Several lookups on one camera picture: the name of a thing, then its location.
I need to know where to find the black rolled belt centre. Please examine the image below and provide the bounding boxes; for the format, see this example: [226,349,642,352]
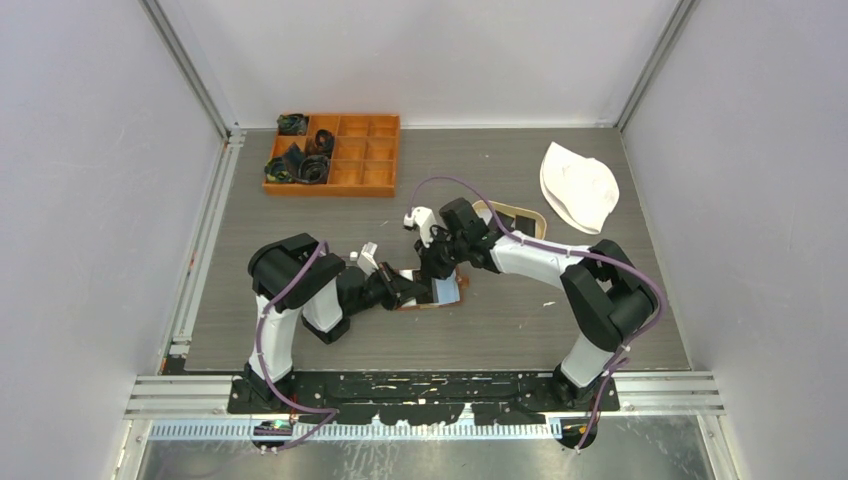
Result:
[312,129,335,158]

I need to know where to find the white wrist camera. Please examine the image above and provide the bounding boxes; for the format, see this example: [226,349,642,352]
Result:
[403,206,437,248]
[349,242,378,275]

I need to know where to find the white bucket hat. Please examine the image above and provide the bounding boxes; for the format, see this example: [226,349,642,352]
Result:
[539,142,620,235]

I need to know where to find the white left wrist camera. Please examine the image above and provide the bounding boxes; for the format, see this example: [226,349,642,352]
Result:
[349,242,378,275]

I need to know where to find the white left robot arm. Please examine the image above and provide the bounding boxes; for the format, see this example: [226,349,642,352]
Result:
[244,233,430,413]

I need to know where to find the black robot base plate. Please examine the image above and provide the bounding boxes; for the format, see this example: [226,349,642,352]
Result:
[227,369,622,427]

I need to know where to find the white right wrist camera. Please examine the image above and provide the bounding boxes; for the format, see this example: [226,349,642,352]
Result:
[403,206,437,248]

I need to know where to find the black rolled belt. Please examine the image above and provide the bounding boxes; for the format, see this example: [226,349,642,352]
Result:
[312,129,335,158]
[296,155,331,185]

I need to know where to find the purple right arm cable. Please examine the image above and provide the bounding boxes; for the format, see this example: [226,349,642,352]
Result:
[409,175,670,452]

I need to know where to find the dark rolled belt top-left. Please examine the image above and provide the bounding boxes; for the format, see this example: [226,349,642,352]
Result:
[276,113,309,136]

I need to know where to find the orange wooden compartment organizer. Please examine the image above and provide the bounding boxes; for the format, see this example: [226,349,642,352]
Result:
[262,113,401,198]

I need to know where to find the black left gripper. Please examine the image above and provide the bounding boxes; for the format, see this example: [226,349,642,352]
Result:
[347,262,428,317]

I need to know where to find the beige oval tray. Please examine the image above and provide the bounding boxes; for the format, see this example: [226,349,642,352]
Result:
[472,200,547,240]

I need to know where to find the black rolled belt lower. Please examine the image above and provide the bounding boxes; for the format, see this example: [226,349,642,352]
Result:
[296,155,331,185]

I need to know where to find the orange leather card holder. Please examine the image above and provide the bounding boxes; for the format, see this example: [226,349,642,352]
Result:
[400,269,470,311]

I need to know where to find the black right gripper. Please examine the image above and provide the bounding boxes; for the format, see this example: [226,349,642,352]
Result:
[415,226,468,280]

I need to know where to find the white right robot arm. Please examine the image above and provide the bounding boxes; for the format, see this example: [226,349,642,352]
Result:
[403,198,663,411]

